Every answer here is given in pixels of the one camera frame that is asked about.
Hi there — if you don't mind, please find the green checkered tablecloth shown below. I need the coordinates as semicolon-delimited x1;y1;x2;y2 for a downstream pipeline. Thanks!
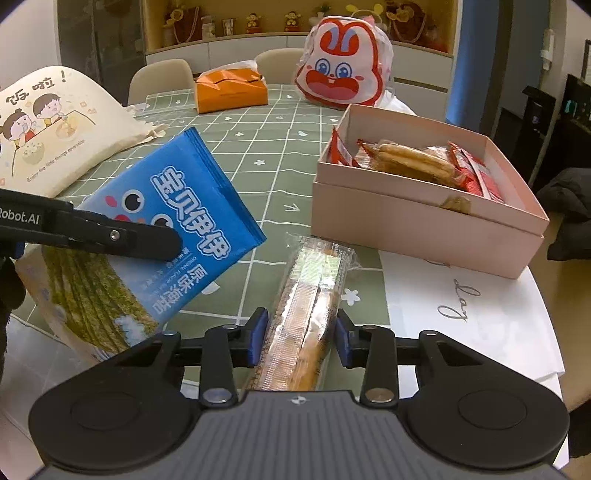
9;83;446;386

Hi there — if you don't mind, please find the pink cardboard box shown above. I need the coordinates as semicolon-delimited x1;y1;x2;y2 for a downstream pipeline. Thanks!
310;104;550;280

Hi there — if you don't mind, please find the wooden display shelf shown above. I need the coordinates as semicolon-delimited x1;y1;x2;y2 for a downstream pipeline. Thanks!
141;0;463;95

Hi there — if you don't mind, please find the white wall fixture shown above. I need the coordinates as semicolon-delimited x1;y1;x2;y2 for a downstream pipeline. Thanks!
539;28;556;71

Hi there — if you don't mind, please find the cream cartoon canvas bag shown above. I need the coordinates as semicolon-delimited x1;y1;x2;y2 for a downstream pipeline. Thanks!
0;65;165;200

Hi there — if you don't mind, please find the row of shelf ornaments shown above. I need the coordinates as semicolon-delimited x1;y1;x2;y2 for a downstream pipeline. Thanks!
161;0;455;52

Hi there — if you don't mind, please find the dark coat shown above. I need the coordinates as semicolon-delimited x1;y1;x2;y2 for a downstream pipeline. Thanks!
534;167;591;265

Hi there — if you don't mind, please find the orange tissue box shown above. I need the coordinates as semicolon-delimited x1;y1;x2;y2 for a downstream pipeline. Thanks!
194;67;270;115

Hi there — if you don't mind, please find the red white rabbit bag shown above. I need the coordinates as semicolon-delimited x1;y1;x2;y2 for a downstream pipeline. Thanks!
294;14;394;110

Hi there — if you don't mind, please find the blue seaweed snack packet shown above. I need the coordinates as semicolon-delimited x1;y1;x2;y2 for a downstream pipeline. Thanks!
16;128;267;365

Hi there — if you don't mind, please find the long clear biscuit packet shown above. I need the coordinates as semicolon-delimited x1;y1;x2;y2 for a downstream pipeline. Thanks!
245;232;358;393

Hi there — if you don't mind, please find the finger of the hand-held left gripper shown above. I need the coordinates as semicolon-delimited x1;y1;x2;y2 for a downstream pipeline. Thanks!
44;198;182;265

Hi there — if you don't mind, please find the red snack packet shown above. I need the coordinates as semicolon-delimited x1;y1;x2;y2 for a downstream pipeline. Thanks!
329;127;366;168
445;142;507;202

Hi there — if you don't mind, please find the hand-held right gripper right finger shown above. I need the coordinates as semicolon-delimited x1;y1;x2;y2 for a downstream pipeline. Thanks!
333;309;463;405

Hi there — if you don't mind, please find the beige chair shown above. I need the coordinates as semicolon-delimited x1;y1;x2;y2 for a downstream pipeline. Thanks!
127;59;197;107
254;48;306;85

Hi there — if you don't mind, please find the clear round biscuit packet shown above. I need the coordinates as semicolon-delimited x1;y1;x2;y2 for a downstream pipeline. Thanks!
358;141;463;186

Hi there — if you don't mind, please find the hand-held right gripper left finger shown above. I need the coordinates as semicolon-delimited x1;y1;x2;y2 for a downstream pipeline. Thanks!
115;308;269;408

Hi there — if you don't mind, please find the black cabinet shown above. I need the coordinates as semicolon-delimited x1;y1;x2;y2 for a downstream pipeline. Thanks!
496;74;591;185

